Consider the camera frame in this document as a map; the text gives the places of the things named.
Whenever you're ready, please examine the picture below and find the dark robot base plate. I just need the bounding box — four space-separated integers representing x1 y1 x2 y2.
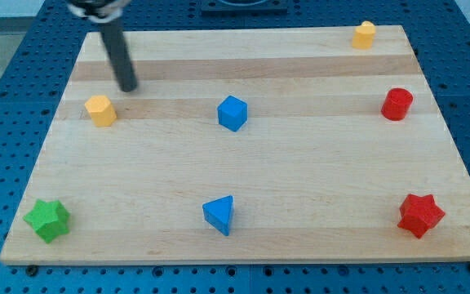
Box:
201 0 289 16

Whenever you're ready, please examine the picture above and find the yellow heart block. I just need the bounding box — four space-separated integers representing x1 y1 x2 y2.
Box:
351 20 376 50

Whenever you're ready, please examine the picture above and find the yellow hexagon block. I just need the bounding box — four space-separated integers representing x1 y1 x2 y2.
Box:
84 96 117 127

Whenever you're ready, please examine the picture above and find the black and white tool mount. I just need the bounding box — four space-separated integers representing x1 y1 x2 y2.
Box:
66 0 131 23

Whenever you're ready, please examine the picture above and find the blue triangle block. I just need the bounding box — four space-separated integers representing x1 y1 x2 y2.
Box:
202 195 233 236

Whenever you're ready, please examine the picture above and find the red star block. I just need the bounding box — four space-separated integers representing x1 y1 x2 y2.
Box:
397 194 446 238

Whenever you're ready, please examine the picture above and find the red cylinder block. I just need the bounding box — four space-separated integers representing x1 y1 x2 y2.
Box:
381 87 414 121

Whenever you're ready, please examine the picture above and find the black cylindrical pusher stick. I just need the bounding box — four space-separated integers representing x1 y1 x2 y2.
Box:
99 18 137 92

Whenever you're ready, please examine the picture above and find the blue cube block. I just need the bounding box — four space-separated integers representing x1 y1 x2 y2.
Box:
217 96 248 131

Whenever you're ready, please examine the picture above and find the wooden board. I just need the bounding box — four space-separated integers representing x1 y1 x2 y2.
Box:
0 25 470 265

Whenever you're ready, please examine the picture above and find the green star block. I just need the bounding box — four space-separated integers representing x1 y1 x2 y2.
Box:
23 199 70 243

